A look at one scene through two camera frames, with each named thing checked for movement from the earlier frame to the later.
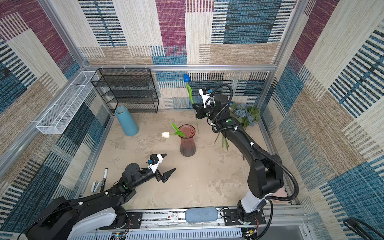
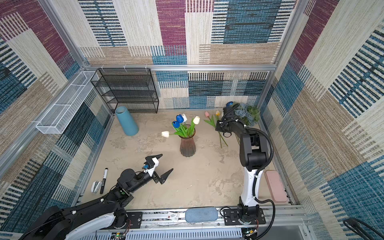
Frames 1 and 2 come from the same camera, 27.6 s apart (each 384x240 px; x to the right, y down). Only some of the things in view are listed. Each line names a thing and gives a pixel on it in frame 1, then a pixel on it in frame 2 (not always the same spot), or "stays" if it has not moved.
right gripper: x=199 y=109 to x=218 y=128
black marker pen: x=104 y=178 stays
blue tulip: x=186 y=79 to x=179 y=130
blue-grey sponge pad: x=201 y=214 stays
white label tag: x=173 y=216 stays
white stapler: x=96 y=186 stays
